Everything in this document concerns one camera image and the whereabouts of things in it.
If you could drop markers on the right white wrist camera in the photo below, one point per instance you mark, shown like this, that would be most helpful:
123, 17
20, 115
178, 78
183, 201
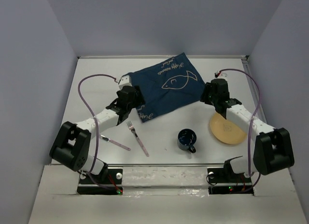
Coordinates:
220, 75

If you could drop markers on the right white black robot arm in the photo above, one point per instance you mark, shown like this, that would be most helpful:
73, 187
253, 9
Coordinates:
271, 148

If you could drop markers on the pink-handled metal knife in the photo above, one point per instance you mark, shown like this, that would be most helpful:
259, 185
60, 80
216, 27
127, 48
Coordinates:
114, 142

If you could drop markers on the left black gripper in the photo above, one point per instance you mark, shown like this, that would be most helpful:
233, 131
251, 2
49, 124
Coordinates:
138, 99

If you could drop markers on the dark blue fish-print cloth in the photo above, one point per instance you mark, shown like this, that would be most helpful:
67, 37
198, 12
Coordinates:
167, 86

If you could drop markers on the yellow round plate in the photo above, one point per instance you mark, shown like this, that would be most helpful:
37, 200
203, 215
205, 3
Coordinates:
226, 131

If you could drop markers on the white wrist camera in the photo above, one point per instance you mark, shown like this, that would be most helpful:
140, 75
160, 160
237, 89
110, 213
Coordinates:
220, 75
124, 81

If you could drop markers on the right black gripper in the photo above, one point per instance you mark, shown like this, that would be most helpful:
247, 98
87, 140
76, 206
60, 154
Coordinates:
204, 95

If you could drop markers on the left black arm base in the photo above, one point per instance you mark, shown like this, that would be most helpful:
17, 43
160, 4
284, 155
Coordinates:
110, 185

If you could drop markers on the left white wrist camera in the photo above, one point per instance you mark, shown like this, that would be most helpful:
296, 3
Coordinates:
124, 81

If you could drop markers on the dark blue patterned mug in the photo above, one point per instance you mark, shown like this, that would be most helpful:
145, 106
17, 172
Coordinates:
186, 140

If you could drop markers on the pink-handled metal fork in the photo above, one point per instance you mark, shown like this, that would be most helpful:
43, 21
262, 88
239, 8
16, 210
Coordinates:
133, 131

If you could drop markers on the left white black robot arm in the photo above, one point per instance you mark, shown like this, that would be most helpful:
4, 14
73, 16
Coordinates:
71, 146

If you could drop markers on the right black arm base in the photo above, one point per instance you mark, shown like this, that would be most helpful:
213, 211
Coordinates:
220, 183

